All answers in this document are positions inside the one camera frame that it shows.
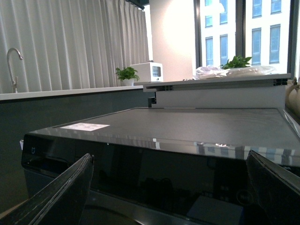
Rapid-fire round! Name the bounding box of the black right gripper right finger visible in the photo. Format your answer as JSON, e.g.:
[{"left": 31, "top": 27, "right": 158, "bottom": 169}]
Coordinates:
[{"left": 246, "top": 150, "right": 300, "bottom": 225}]

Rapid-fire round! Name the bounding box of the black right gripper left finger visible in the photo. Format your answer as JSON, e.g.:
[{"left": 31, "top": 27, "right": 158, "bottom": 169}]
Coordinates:
[{"left": 0, "top": 153, "right": 94, "bottom": 225}]

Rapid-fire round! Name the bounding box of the grey front-load washing machine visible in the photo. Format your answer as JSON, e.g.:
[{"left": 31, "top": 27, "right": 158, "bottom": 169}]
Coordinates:
[{"left": 21, "top": 108, "right": 300, "bottom": 225}]

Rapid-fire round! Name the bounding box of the white raised table top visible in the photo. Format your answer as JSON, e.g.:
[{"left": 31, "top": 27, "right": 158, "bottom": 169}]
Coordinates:
[{"left": 142, "top": 74, "right": 291, "bottom": 109}]

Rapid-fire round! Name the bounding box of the beige quilted cloth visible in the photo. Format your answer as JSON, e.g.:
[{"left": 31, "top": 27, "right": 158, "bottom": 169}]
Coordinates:
[{"left": 285, "top": 77, "right": 300, "bottom": 117}]

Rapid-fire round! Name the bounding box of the white kitchen countertop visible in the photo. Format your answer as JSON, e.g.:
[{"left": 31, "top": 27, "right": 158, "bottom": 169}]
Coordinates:
[{"left": 0, "top": 85, "right": 143, "bottom": 101}]

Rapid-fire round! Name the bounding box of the chrome gooseneck faucet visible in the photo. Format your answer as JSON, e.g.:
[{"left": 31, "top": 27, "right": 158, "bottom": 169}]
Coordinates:
[{"left": 6, "top": 47, "right": 24, "bottom": 93}]

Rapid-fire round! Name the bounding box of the green potted plant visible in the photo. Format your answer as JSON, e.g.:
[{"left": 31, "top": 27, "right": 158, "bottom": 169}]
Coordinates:
[
  {"left": 220, "top": 55, "right": 252, "bottom": 69},
  {"left": 115, "top": 67, "right": 140, "bottom": 86}
]

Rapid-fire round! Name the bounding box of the plastic wrapped bundle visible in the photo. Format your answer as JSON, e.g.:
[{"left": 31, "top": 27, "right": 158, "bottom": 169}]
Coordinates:
[{"left": 193, "top": 66, "right": 276, "bottom": 80}]

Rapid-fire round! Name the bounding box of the white pleated curtain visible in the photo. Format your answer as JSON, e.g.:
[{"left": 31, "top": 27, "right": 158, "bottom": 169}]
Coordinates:
[{"left": 0, "top": 0, "right": 149, "bottom": 94}]

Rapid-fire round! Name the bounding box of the white toaster oven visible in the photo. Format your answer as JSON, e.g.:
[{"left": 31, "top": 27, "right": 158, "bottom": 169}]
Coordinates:
[{"left": 130, "top": 62, "right": 164, "bottom": 83}]

